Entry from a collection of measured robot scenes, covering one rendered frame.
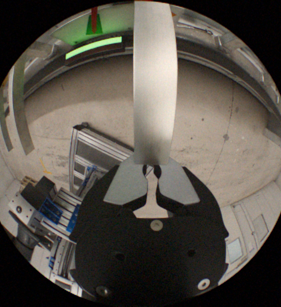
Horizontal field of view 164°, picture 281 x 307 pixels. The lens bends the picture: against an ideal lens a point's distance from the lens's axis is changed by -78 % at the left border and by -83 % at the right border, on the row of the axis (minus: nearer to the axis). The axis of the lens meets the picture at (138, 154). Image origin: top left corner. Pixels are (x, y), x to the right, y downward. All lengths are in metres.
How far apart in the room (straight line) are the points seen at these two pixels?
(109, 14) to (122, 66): 0.80
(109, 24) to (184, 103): 0.89
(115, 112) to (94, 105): 0.23
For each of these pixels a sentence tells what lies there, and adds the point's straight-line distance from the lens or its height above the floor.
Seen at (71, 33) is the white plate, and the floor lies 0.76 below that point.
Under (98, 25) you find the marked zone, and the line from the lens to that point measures 0.29.
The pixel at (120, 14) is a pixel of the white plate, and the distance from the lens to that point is 0.26.
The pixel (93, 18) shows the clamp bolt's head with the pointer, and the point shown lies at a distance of 0.26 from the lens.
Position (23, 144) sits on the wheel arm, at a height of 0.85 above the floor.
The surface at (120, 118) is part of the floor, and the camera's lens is 0.97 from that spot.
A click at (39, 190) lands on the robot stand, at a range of 0.57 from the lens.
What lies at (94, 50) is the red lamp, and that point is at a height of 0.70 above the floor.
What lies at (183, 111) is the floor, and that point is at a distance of 1.01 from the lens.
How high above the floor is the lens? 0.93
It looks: 58 degrees down
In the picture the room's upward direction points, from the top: 174 degrees counter-clockwise
